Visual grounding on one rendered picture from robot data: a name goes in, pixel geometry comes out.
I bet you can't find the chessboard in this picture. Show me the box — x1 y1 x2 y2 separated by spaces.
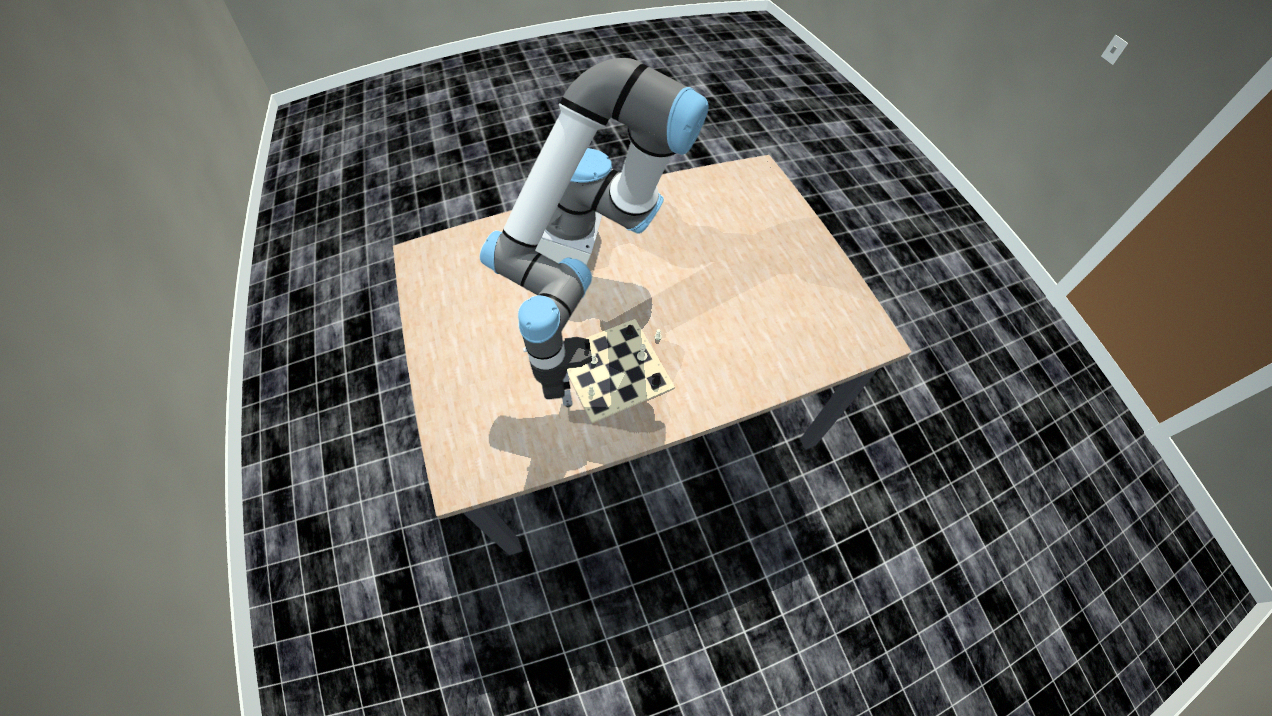
567 319 675 423

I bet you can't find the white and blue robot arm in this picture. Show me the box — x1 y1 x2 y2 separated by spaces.
480 59 709 360

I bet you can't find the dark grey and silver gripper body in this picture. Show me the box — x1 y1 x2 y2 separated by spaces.
523 337 591 401

